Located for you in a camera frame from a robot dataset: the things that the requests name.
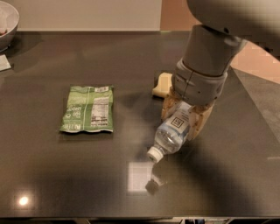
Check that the clear blue-labelled plastic bottle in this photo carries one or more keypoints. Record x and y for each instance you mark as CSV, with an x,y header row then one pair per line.
x,y
171,134

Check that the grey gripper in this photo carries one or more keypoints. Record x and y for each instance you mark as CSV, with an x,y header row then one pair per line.
x,y
196,87

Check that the white paper card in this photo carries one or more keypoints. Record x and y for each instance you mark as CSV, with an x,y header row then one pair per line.
x,y
4,63

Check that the grey metal bowl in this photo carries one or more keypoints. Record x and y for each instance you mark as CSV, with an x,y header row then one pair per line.
x,y
9,19

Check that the green snack bag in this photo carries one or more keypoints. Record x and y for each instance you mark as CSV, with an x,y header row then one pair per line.
x,y
88,109

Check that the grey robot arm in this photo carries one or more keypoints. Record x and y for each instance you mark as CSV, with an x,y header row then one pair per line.
x,y
224,28

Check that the yellow sponge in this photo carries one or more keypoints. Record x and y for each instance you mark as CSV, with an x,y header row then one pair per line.
x,y
164,82

